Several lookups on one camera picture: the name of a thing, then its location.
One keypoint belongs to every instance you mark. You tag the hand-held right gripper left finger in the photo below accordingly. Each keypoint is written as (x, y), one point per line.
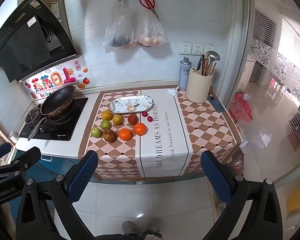
(83, 172)

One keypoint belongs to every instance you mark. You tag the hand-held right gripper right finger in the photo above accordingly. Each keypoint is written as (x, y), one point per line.
(215, 177)

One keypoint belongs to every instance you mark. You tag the green apple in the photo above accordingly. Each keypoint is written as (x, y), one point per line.
(105, 124)
(95, 132)

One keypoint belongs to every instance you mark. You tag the brown pear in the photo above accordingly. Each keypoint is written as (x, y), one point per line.
(109, 135)

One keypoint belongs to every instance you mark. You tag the orange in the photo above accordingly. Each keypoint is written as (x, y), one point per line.
(125, 134)
(140, 128)

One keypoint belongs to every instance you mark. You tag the yellow citrus fruit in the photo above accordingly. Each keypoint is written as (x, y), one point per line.
(106, 115)

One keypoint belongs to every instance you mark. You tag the yellow pear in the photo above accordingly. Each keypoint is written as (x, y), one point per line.
(117, 120)

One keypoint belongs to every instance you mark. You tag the floral oval ceramic plate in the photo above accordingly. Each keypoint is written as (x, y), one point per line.
(140, 102)

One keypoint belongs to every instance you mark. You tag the small white cup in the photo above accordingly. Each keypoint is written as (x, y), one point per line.
(14, 136)

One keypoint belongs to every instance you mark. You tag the black gas stove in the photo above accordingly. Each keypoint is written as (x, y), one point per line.
(73, 120)

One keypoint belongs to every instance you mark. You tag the checkered brown tablecloth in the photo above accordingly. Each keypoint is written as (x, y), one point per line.
(160, 140)

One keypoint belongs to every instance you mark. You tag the black frying pan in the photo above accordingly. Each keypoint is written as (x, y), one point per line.
(56, 100)

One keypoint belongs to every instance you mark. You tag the dark red apple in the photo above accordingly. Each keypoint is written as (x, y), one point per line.
(132, 119)

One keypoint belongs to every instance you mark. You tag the dark smartphone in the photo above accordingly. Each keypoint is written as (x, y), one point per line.
(216, 104)

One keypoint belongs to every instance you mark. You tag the red plastic bag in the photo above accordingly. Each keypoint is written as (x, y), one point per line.
(240, 107)

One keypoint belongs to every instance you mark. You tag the yellow cloth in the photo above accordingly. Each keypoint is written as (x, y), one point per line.
(295, 200)

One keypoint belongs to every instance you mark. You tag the small red fruit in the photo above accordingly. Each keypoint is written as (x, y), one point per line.
(144, 114)
(148, 118)

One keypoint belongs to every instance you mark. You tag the cream utensil holder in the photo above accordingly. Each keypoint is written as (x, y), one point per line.
(198, 87)

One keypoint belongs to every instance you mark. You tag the white crumpled tissue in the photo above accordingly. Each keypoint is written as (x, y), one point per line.
(172, 91)

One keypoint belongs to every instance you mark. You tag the grey spray can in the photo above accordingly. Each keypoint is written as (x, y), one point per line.
(184, 77)

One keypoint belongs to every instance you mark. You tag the black range hood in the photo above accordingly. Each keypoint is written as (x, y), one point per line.
(22, 42)

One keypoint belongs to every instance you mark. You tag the bundle of wooden chopsticks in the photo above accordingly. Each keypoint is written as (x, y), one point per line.
(205, 66)

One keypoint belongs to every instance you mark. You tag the metal ladle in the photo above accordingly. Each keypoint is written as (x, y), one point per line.
(213, 55)

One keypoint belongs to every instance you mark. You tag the patterned glass sliding door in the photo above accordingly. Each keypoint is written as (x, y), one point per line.
(277, 62)

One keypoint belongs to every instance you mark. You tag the plastic bag with dark contents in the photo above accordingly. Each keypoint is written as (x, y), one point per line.
(118, 27)

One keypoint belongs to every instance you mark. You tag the plastic bag with eggs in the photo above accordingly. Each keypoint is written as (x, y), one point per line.
(150, 30)

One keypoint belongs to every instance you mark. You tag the red scissors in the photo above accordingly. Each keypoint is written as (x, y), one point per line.
(147, 1)

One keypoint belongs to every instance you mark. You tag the colourful wall sticker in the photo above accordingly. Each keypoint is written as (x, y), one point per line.
(57, 78)

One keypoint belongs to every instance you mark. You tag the white wall socket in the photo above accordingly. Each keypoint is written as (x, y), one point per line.
(185, 48)
(197, 49)
(209, 48)

